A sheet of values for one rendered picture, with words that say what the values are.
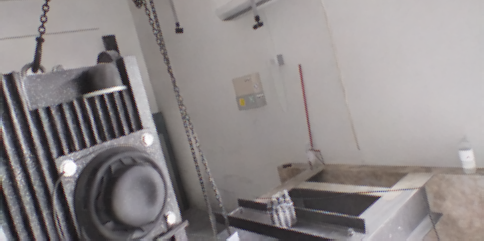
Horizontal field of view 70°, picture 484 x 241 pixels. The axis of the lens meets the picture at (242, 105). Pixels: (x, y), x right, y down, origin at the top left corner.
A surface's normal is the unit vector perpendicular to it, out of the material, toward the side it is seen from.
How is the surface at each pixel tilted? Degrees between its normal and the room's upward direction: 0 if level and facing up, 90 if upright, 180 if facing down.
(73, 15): 90
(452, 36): 90
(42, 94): 90
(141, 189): 90
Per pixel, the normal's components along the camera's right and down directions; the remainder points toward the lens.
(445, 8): -0.73, 0.25
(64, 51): 0.63, -0.11
